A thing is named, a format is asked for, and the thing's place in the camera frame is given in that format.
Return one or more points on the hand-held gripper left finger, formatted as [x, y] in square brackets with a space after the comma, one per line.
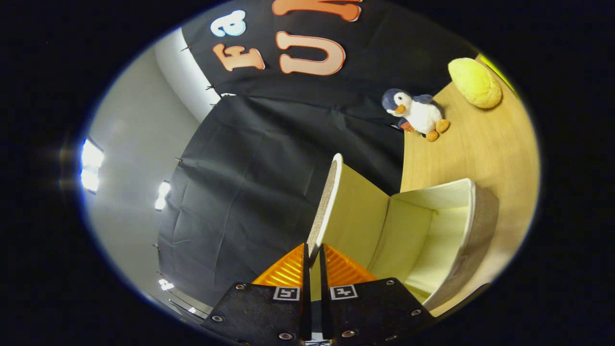
[259, 312]

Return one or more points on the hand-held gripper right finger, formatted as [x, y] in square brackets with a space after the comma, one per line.
[375, 312]

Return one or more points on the beige fabric storage box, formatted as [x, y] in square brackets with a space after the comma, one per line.
[408, 230]

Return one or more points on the ceiling light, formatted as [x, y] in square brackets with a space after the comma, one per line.
[162, 194]
[91, 166]

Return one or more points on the penguin plush toy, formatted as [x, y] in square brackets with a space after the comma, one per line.
[423, 117]

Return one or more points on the row of black cloth clips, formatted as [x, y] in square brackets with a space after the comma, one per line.
[210, 87]

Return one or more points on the yellow round plush cushion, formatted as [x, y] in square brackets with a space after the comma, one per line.
[475, 81]

